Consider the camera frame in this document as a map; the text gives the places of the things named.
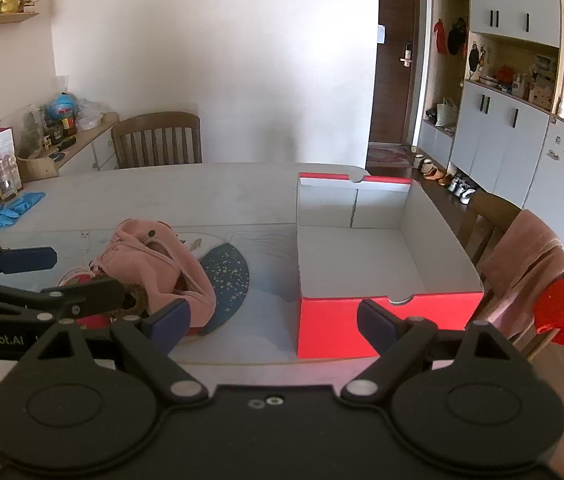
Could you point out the red cloth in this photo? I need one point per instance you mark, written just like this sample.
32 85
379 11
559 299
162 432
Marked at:
559 305

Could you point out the blue plastic bag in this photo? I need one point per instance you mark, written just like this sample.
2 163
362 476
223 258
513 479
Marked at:
60 106

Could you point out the row of shoes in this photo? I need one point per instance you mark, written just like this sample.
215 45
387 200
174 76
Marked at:
444 177

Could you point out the round blue placemat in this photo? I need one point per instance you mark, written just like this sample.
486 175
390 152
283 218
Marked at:
227 280

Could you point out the wooden chair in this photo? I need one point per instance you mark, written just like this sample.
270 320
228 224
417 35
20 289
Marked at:
492 210
156 122

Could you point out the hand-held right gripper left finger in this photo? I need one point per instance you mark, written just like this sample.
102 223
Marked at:
174 322

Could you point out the wooden wall shelf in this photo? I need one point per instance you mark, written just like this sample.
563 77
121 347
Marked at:
6 19

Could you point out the brown wooden door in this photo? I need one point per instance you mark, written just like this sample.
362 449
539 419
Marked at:
392 85

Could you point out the white plastic bag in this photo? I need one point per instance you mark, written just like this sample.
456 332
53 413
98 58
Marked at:
89 115

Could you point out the black hanging hat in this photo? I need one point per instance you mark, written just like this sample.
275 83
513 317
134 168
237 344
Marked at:
457 36

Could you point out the red hanging bag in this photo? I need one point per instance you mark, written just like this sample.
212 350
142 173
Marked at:
440 37

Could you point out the pile of blue gloves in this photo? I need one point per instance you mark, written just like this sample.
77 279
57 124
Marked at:
14 210

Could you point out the white paper notice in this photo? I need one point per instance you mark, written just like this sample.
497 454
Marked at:
381 33

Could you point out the pink knit garment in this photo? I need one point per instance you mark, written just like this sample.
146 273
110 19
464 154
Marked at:
146 270

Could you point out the pink fringed scarf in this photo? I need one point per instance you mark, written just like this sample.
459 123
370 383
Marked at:
527 260

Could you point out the clear plastic container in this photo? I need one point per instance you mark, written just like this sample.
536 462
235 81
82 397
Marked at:
6 177

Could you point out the red and white cardboard box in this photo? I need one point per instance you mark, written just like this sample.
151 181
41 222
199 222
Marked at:
392 255

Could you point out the low white sideboard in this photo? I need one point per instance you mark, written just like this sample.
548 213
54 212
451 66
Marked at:
86 145

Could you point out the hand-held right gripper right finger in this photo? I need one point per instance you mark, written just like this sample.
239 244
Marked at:
374 321

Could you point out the patterned door rug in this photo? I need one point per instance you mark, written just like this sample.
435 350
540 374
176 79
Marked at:
389 156

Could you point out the white tote bag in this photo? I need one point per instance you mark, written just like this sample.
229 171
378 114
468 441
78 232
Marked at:
446 114

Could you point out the clear plastic bag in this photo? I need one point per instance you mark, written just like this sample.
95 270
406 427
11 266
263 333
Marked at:
24 130

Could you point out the dark glass jar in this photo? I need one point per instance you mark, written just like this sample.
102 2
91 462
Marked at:
68 127

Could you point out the white and wood cabinet unit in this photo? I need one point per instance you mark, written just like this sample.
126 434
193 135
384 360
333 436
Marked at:
512 125

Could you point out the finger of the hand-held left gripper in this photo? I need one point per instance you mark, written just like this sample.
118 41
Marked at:
26 259
96 292

